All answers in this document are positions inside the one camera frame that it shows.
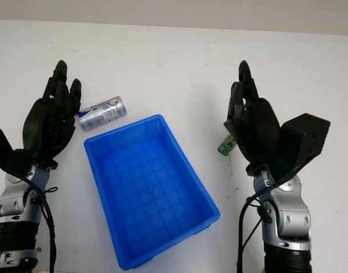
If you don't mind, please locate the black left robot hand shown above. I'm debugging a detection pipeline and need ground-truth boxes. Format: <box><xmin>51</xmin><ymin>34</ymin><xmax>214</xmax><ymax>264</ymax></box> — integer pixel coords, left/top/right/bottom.
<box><xmin>22</xmin><ymin>59</ymin><xmax>83</xmax><ymax>166</ymax></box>

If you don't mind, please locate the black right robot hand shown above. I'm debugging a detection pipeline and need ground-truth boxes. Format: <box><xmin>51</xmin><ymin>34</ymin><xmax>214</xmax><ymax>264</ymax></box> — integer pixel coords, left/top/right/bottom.
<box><xmin>223</xmin><ymin>60</ymin><xmax>286</xmax><ymax>177</ymax></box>

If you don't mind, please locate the green white carton box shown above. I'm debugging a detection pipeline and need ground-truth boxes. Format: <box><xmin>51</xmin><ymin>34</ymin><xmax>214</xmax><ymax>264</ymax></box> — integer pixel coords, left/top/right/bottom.
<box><xmin>217</xmin><ymin>135</ymin><xmax>237</xmax><ymax>156</ymax></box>

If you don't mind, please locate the silver drink can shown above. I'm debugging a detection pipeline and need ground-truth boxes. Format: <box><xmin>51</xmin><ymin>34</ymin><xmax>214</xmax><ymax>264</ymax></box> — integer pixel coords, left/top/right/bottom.
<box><xmin>75</xmin><ymin>96</ymin><xmax>127</xmax><ymax>133</ymax></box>

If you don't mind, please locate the blue plastic tray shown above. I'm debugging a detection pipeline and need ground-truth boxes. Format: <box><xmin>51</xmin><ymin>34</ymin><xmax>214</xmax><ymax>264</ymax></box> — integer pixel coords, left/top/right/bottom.
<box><xmin>83</xmin><ymin>114</ymin><xmax>221</xmax><ymax>271</ymax></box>

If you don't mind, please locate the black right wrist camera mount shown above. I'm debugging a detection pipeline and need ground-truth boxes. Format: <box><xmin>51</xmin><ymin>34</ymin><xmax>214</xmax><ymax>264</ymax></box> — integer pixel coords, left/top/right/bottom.
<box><xmin>272</xmin><ymin>113</ymin><xmax>332</xmax><ymax>186</ymax></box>

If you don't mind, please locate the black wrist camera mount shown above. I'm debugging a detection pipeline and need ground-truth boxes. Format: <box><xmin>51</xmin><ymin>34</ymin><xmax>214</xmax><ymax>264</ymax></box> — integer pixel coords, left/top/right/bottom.
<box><xmin>272</xmin><ymin>113</ymin><xmax>332</xmax><ymax>186</ymax></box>
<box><xmin>0</xmin><ymin>123</ymin><xmax>35</xmax><ymax>183</ymax></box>

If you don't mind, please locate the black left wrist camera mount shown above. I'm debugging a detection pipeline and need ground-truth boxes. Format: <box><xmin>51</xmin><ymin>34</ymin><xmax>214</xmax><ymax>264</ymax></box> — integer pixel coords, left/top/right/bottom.
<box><xmin>0</xmin><ymin>123</ymin><xmax>35</xmax><ymax>183</ymax></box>

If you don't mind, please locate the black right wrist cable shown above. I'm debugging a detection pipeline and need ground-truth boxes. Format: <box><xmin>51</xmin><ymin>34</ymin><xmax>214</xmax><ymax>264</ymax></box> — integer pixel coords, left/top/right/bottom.
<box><xmin>237</xmin><ymin>178</ymin><xmax>278</xmax><ymax>273</ymax></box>

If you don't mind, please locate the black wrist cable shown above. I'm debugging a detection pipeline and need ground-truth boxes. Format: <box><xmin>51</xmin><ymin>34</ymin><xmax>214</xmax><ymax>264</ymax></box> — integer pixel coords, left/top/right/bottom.
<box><xmin>22</xmin><ymin>172</ymin><xmax>59</xmax><ymax>273</ymax></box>
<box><xmin>237</xmin><ymin>178</ymin><xmax>278</xmax><ymax>273</ymax></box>

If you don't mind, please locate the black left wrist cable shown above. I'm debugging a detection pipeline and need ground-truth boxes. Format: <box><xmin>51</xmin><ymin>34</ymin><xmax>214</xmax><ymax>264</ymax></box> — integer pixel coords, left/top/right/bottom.
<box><xmin>22</xmin><ymin>172</ymin><xmax>59</xmax><ymax>273</ymax></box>

